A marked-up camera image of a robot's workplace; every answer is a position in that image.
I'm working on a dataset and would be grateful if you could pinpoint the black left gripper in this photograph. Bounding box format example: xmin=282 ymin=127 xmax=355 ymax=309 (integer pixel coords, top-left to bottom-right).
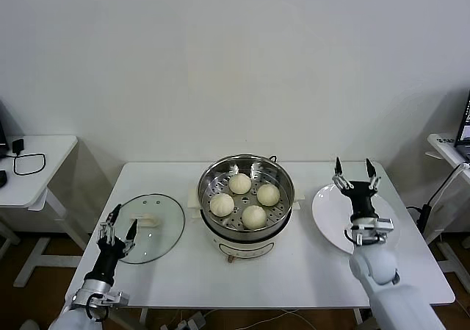
xmin=83 ymin=204 xmax=140 ymax=285

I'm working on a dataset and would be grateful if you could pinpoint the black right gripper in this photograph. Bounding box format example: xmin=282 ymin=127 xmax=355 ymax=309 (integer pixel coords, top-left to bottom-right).
xmin=332 ymin=157 xmax=382 ymax=220

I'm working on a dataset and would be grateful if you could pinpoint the white steamed baozi bun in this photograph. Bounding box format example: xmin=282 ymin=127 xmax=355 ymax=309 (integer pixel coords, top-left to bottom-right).
xmin=241 ymin=204 xmax=268 ymax=230
xmin=256 ymin=183 xmax=281 ymax=207
xmin=210 ymin=193 xmax=236 ymax=217
xmin=229 ymin=173 xmax=253 ymax=195

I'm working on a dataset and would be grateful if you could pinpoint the perforated steel steamer basket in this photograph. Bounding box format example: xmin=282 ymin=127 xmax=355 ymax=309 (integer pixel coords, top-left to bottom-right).
xmin=198 ymin=154 xmax=296 ymax=243

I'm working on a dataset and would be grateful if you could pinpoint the white round plate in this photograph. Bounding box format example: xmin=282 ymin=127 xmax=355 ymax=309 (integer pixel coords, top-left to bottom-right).
xmin=311 ymin=182 xmax=403 ymax=256

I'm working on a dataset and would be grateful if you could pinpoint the white side table with laptop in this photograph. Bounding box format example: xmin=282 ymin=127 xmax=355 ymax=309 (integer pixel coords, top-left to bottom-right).
xmin=425 ymin=134 xmax=470 ymax=276

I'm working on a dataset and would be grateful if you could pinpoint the white side table with adapter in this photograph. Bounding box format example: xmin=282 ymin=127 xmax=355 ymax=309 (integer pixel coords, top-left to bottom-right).
xmin=0 ymin=134 xmax=93 ymax=289

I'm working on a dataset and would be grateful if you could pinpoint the white power strip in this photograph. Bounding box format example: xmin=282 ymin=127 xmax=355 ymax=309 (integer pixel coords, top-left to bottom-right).
xmin=161 ymin=309 xmax=206 ymax=330

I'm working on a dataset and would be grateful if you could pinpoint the black monitor edge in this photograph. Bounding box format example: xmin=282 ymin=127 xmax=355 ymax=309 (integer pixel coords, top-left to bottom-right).
xmin=0 ymin=98 xmax=11 ymax=154

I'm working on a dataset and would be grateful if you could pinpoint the glass lid with white handle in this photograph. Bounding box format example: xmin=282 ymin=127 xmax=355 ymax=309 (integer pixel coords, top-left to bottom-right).
xmin=105 ymin=193 xmax=187 ymax=265

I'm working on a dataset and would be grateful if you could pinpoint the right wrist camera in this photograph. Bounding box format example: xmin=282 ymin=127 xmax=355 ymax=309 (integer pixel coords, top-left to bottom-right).
xmin=344 ymin=218 xmax=396 ymax=246

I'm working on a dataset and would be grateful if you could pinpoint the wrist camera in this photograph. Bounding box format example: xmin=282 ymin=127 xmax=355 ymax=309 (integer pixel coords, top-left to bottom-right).
xmin=87 ymin=290 xmax=130 ymax=311
xmin=344 ymin=218 xmax=396 ymax=246

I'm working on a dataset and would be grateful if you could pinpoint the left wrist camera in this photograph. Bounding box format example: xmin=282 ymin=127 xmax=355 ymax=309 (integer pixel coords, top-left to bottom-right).
xmin=87 ymin=290 xmax=130 ymax=311

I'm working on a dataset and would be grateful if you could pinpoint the black cable with plug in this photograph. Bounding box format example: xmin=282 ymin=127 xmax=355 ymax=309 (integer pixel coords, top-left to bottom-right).
xmin=406 ymin=177 xmax=452 ymax=246

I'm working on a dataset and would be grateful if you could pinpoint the black looped cable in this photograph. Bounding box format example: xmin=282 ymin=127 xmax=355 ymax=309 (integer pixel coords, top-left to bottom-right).
xmin=0 ymin=152 xmax=48 ymax=176

